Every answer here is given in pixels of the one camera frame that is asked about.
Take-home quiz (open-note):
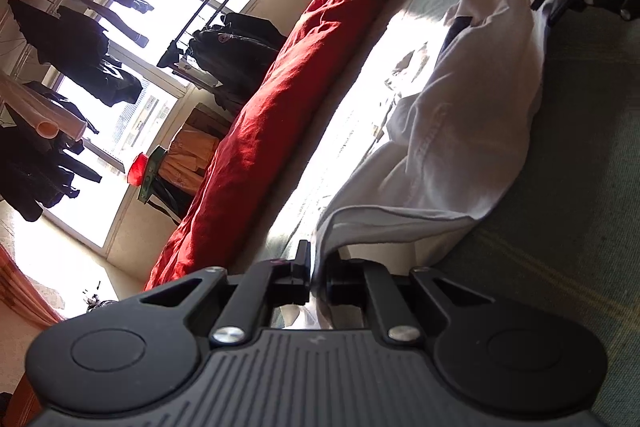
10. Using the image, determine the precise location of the brown wooden cabinet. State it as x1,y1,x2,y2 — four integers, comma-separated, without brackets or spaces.
182,103,236,140

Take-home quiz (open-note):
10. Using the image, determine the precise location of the cream hanging garment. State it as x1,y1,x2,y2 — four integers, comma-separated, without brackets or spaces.
0,72,88,140

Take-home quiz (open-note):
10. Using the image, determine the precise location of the white printed T-shirt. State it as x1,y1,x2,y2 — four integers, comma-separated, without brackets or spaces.
315,0,568,323

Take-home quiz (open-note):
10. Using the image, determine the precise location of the red plastic basin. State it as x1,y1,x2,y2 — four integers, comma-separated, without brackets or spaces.
127,152,153,186

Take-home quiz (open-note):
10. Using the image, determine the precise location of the red duvet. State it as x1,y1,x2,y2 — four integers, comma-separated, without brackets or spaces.
145,0,393,293

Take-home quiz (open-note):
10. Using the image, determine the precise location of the orange curtain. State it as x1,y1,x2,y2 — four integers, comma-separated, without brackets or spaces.
0,242,66,333

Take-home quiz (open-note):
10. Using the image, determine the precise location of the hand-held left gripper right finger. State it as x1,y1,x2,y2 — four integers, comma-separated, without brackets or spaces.
321,258,496,344

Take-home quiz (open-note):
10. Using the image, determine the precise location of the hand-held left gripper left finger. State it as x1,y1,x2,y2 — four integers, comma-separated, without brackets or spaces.
140,239,313,349

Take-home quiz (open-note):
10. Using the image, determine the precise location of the black hanging garment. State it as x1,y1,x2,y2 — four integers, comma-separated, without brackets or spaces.
7,0,146,108
0,99,103,223

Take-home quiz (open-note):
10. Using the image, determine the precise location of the orange cloth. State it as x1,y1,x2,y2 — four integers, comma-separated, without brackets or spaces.
160,127,221,195

